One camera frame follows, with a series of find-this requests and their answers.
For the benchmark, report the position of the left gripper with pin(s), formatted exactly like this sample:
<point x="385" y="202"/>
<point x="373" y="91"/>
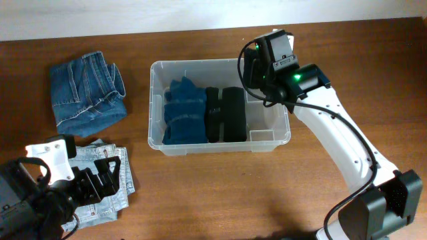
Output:
<point x="111" y="180"/>

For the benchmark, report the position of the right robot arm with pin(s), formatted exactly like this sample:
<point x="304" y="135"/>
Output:
<point x="382" y="199"/>

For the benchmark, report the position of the dark blue jeans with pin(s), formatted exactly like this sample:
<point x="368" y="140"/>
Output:
<point x="86" y="95"/>

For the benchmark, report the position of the teal shirt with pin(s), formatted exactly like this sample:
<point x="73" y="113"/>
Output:
<point x="184" y="113"/>

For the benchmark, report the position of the black garment with print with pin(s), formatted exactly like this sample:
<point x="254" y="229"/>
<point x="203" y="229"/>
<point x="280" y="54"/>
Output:
<point x="228" y="110"/>

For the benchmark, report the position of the dark green garment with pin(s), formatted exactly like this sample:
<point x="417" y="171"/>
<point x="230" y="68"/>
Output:
<point x="250" y="71"/>

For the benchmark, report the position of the light blue jeans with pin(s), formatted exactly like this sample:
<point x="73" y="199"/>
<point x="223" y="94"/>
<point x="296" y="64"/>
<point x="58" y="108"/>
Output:
<point x="106" y="210"/>

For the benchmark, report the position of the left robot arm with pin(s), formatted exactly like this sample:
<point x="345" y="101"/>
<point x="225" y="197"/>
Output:
<point x="31" y="209"/>

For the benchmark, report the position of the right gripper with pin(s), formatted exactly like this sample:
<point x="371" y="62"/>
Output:
<point x="258" y="68"/>

